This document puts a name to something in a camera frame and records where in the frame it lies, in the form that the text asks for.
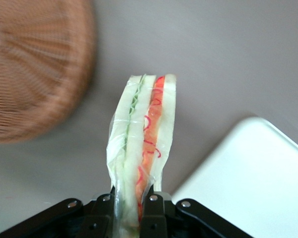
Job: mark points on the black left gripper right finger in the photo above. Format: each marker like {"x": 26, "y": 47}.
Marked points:
{"x": 164, "y": 218}

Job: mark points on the cream plastic serving tray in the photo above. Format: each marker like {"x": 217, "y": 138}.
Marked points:
{"x": 248, "y": 186}

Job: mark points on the triangle sandwich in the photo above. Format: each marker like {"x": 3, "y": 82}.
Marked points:
{"x": 136, "y": 138}

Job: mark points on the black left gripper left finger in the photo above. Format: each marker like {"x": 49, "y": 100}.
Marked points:
{"x": 64, "y": 220}

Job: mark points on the brown round wicker basket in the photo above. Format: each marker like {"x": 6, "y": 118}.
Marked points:
{"x": 34, "y": 69}

